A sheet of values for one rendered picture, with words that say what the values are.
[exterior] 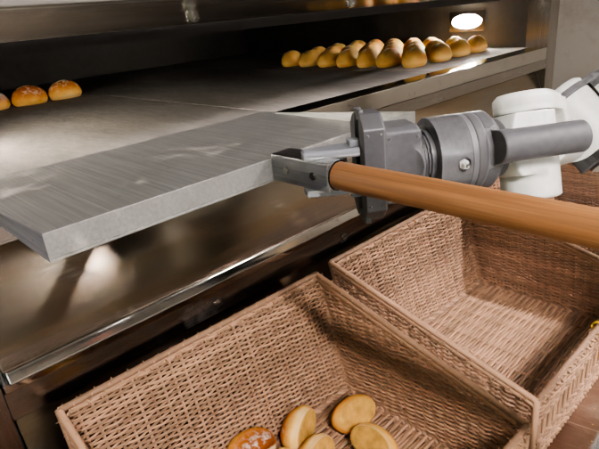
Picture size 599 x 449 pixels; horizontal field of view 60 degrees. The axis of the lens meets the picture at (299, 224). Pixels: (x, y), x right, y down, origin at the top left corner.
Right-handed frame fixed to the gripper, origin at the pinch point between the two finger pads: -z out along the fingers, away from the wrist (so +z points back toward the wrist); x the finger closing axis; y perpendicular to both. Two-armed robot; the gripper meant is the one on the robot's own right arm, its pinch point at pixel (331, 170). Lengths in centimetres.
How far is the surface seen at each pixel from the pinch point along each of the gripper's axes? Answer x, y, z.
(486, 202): 0.7, 16.9, 9.2
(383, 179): 0.9, 8.3, 3.4
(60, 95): 0, -115, -57
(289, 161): 1.1, -1.8, -4.2
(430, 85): -4, -74, 42
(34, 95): 1, -110, -63
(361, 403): -55, -25, 8
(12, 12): 19.0, -7.7, -30.4
